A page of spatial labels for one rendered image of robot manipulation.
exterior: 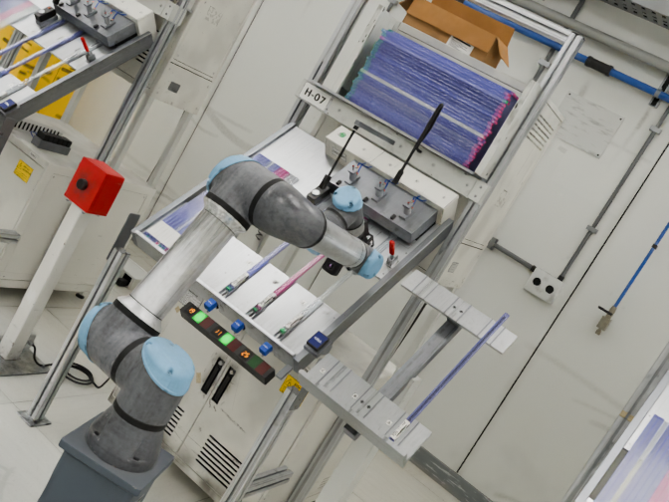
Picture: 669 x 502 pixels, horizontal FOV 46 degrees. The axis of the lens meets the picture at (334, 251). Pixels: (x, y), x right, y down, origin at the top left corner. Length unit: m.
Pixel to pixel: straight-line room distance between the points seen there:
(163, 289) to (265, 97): 3.12
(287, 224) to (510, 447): 2.57
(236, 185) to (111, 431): 0.55
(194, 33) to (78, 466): 2.17
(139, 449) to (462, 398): 2.59
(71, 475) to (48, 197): 1.82
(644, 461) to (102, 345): 1.34
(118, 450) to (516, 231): 2.72
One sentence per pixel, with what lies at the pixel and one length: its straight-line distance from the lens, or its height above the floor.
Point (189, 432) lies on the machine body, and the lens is 2.73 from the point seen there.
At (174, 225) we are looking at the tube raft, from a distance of 2.47.
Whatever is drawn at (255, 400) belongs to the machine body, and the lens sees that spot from 2.58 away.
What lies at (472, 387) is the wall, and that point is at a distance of 4.00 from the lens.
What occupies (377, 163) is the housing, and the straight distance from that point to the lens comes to 2.55.
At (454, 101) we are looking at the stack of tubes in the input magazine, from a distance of 2.53.
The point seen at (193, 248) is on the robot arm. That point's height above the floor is 0.96.
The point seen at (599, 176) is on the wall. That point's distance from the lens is 3.93.
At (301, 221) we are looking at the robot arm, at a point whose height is 1.12.
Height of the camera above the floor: 1.36
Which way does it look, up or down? 9 degrees down
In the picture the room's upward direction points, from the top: 30 degrees clockwise
